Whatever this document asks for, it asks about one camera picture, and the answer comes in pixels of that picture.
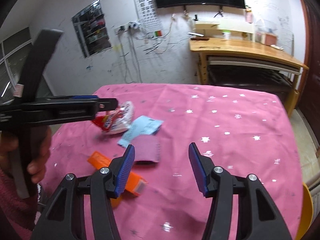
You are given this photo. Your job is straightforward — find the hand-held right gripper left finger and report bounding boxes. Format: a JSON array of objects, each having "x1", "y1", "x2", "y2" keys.
[{"x1": 30, "y1": 144, "x2": 136, "y2": 240}]

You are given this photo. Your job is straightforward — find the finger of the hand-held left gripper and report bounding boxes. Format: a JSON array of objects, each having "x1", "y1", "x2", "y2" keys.
[
  {"x1": 49, "y1": 98, "x2": 118, "y2": 125},
  {"x1": 50, "y1": 95, "x2": 99, "y2": 101}
]

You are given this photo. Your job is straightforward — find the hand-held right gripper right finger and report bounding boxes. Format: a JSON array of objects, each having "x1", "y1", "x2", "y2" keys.
[{"x1": 188, "y1": 142, "x2": 293, "y2": 240}]

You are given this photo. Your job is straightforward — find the long orange box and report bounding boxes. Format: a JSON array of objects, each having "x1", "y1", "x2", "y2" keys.
[{"x1": 87, "y1": 151, "x2": 147, "y2": 197}]

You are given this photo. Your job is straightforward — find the red and white snack wrapper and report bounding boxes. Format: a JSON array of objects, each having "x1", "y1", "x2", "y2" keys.
[{"x1": 91, "y1": 101, "x2": 134, "y2": 135}]

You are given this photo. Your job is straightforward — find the person's left forearm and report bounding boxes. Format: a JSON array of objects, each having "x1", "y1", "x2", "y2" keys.
[{"x1": 0, "y1": 167, "x2": 42, "y2": 240}]

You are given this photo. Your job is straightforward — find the person's left hand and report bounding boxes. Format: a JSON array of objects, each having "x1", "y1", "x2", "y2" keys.
[{"x1": 0, "y1": 126, "x2": 53, "y2": 183}]

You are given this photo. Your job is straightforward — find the purple pouch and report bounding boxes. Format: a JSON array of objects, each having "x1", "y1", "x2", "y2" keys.
[{"x1": 131, "y1": 135, "x2": 160, "y2": 165}]

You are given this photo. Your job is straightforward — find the small orange box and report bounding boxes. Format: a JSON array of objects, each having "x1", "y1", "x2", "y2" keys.
[{"x1": 110, "y1": 194, "x2": 123, "y2": 208}]

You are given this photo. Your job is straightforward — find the pink star-print tablecloth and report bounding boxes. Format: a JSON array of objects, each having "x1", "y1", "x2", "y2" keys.
[{"x1": 41, "y1": 83, "x2": 304, "y2": 240}]

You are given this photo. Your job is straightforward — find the light blue paper slip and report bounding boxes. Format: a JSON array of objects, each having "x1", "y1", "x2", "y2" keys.
[{"x1": 117, "y1": 115, "x2": 164, "y2": 147}]

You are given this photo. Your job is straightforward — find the white power strip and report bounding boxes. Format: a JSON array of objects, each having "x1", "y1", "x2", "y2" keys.
[{"x1": 114, "y1": 22, "x2": 142, "y2": 34}]

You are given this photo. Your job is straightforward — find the eye chart poster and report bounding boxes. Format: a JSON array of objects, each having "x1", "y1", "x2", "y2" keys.
[{"x1": 132, "y1": 0, "x2": 164, "y2": 39}]

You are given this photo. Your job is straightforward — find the yellow stool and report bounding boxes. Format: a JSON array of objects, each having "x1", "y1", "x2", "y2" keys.
[{"x1": 301, "y1": 182, "x2": 314, "y2": 233}]

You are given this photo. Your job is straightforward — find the wooden desk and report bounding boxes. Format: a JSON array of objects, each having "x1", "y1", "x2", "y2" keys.
[{"x1": 189, "y1": 21, "x2": 310, "y2": 117}]

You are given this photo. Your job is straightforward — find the white desk shelf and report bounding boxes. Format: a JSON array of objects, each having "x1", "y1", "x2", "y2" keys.
[{"x1": 194, "y1": 21, "x2": 255, "y2": 42}]

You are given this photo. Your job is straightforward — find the pink box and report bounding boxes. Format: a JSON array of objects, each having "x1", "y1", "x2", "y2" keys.
[{"x1": 264, "y1": 34, "x2": 279, "y2": 46}]

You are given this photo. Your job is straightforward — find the clear plastic container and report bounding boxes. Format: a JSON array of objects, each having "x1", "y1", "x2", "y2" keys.
[{"x1": 254, "y1": 17, "x2": 279, "y2": 46}]

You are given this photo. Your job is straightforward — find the glass door white frame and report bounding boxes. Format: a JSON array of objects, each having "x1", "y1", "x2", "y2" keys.
[{"x1": 0, "y1": 26, "x2": 54, "y2": 103}]

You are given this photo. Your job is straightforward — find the wall window with shelves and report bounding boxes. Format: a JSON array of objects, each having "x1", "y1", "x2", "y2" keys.
[{"x1": 72, "y1": 0, "x2": 112, "y2": 59}]

